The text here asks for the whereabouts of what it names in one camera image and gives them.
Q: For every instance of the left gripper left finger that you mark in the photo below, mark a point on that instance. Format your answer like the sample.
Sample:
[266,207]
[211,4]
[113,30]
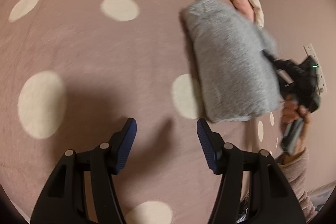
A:
[63,200]

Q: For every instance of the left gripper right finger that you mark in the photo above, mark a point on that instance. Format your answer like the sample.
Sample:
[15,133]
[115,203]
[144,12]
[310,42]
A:
[270,198]

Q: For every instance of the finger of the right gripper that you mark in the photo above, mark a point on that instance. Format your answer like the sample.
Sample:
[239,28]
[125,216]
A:
[270,58]

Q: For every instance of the grey New York sweatshirt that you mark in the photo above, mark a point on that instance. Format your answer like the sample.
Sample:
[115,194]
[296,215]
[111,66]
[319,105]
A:
[238,83]

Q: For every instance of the pink sleeved right forearm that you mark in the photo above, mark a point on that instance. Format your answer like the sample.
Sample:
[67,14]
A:
[294,168]

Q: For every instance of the person's right hand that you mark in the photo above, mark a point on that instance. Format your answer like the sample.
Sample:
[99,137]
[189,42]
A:
[292,111]

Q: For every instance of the folded pink garment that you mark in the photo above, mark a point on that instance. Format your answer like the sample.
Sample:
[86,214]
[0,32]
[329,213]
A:
[245,8]

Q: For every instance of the pink polka dot bedspread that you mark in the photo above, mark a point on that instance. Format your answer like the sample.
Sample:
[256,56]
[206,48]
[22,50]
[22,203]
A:
[73,71]

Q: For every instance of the white wall power strip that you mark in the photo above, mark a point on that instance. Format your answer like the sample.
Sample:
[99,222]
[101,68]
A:
[322,86]

